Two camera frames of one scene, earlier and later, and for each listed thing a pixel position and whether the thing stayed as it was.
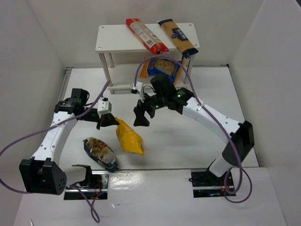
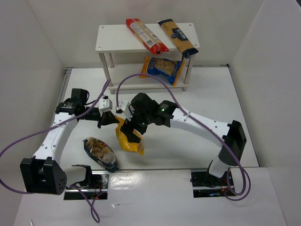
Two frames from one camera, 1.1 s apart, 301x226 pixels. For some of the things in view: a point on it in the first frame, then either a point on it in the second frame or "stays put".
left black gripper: x=100 y=120 stays put
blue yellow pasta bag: x=160 y=66 stays put
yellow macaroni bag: x=130 y=141 stays put
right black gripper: x=143 y=108 → x=131 y=127
